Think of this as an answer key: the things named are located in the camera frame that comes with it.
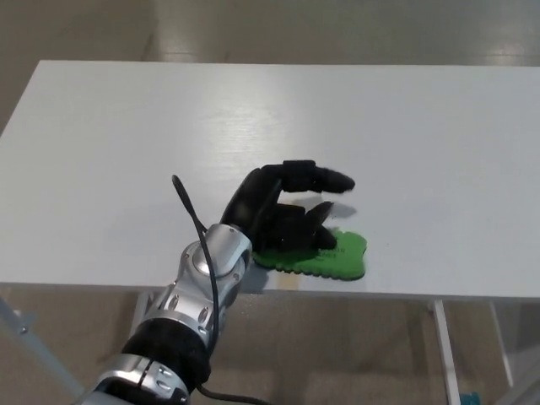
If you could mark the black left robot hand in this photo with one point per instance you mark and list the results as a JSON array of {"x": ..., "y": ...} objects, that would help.
[{"x": 242, "y": 202}]

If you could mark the green whiteboard eraser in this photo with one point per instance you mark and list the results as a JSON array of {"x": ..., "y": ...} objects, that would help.
[{"x": 346, "y": 257}]

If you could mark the beige masking tape strip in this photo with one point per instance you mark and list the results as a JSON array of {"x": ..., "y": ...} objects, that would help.
[{"x": 288, "y": 283}]

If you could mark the white table leg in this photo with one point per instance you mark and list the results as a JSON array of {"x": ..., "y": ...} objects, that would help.
[
  {"x": 142, "y": 304},
  {"x": 502, "y": 341},
  {"x": 447, "y": 354}
]

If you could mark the teal perforated object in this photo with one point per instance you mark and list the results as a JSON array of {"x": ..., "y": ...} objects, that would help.
[{"x": 469, "y": 398}]

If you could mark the grey metal stand frame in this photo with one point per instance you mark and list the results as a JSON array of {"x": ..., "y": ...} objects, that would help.
[{"x": 29, "y": 350}]

